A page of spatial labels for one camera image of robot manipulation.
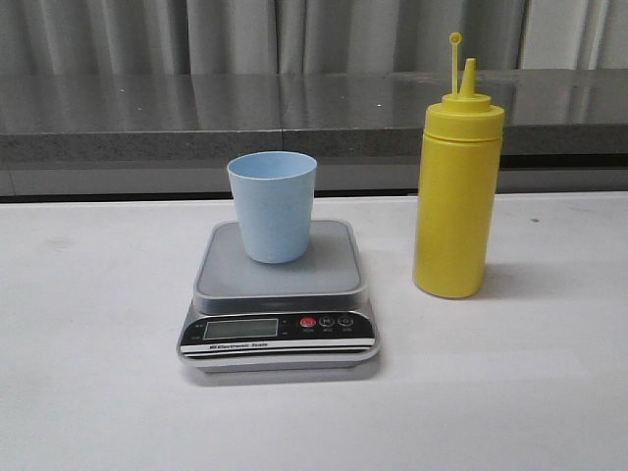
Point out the light blue plastic cup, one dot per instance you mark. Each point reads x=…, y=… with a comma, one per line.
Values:
x=273, y=193

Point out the yellow squeeze bottle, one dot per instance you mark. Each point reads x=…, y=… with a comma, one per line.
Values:
x=459, y=162

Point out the silver electronic kitchen scale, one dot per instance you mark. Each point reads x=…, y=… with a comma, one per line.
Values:
x=310, y=319

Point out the grey stone counter ledge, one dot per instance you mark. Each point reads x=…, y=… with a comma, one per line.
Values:
x=131, y=137

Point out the grey curtain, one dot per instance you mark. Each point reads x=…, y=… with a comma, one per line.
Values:
x=306, y=37

